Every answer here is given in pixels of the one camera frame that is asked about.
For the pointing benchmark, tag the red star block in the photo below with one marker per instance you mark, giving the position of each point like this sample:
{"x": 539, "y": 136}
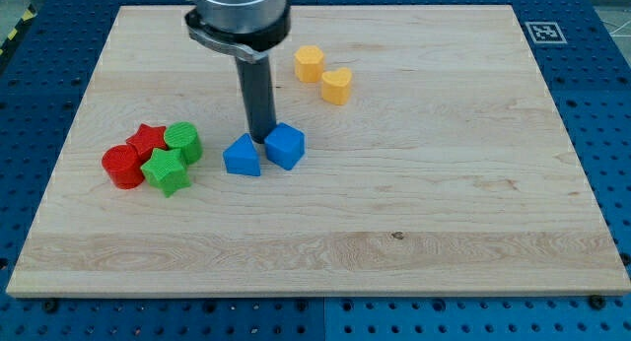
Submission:
{"x": 146, "y": 139}

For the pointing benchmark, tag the wooden board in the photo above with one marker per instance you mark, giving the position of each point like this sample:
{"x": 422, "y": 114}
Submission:
{"x": 447, "y": 173}

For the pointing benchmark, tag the green star block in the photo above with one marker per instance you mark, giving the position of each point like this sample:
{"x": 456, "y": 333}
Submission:
{"x": 167, "y": 171}

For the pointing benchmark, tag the white fiducial marker tag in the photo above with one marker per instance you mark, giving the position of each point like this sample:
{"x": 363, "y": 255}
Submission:
{"x": 545, "y": 32}

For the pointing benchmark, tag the blue cube block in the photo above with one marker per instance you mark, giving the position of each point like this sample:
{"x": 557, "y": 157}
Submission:
{"x": 285, "y": 146}

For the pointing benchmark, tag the blue triangle block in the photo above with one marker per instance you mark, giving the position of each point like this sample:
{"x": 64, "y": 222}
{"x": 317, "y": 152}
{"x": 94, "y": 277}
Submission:
{"x": 242, "y": 158}

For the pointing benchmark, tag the red cylinder block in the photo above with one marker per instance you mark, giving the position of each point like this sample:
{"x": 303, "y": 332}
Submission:
{"x": 123, "y": 166}

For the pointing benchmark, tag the green cylinder block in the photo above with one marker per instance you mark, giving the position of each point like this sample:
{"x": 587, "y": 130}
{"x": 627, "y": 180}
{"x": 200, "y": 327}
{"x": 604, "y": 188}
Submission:
{"x": 184, "y": 136}

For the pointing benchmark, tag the yellow pentagon block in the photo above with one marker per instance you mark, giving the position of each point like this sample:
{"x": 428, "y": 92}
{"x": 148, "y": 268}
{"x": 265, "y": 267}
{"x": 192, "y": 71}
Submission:
{"x": 309, "y": 63}

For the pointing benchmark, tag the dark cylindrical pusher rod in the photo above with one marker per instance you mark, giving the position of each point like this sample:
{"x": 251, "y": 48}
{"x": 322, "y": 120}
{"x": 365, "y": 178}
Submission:
{"x": 256, "y": 86}

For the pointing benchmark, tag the yellow heart block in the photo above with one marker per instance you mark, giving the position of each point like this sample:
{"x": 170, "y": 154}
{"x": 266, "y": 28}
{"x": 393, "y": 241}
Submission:
{"x": 336, "y": 85}

